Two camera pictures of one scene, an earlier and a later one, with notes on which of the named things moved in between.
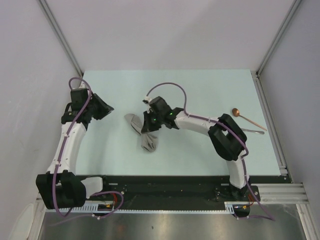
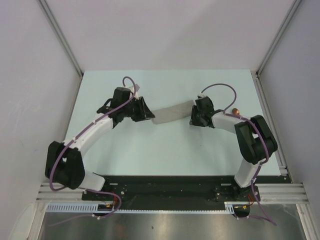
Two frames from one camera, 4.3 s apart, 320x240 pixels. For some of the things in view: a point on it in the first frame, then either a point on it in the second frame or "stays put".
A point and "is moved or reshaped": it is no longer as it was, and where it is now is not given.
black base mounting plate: [176, 192] stays put
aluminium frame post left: [61, 35] stays put
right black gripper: [147, 127] → [193, 120]
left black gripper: [105, 109] → [141, 116]
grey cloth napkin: [149, 142] is moved or reshaped
